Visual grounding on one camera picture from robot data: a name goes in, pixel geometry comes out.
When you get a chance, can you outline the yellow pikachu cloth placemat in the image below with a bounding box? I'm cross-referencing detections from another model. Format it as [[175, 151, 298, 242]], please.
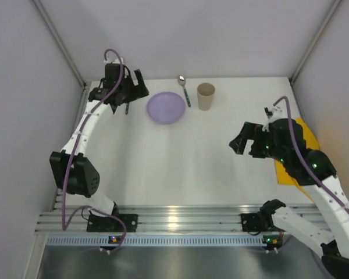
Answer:
[[275, 118, 320, 186]]

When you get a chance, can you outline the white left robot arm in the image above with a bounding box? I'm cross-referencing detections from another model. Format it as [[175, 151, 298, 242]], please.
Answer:
[[49, 60, 149, 228]]

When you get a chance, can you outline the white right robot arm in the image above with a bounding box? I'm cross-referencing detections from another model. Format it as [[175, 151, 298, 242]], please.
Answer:
[[229, 106, 349, 278]]

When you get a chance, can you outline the purple plastic plate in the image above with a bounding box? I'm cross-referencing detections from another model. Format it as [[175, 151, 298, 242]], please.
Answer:
[[146, 91, 186, 125]]

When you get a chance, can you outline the beige paper cup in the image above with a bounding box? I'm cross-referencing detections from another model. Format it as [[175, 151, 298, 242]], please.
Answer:
[[197, 83, 216, 111]]

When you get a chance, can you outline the metal fork teal handle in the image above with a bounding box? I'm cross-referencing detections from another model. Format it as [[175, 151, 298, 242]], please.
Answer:
[[125, 103, 130, 115]]

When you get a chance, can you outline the metal spoon teal handle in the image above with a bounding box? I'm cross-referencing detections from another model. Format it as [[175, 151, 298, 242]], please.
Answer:
[[177, 75, 191, 108]]

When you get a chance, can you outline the left aluminium frame post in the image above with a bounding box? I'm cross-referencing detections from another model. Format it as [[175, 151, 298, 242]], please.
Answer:
[[29, 0, 86, 88]]

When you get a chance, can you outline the aluminium frame post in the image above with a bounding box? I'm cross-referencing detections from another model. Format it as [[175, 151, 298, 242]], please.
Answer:
[[29, 0, 86, 88], [289, 0, 344, 86]]

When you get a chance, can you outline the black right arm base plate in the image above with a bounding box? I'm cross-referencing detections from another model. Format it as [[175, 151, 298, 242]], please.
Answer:
[[240, 213, 276, 235]]

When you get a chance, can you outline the aluminium mounting rail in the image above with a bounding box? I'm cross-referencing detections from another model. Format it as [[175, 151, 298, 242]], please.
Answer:
[[35, 194, 261, 234]]

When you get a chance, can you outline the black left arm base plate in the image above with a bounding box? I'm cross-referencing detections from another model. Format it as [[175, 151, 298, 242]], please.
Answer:
[[86, 214, 138, 233]]

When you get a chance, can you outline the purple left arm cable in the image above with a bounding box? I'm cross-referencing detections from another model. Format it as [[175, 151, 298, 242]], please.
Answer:
[[60, 48, 127, 253]]

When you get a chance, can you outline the slotted grey cable duct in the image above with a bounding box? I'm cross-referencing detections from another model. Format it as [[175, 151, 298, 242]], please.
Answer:
[[46, 234, 283, 247]]

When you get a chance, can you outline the right aluminium frame post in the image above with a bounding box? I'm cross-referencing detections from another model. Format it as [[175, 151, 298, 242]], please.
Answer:
[[289, 0, 344, 86]]

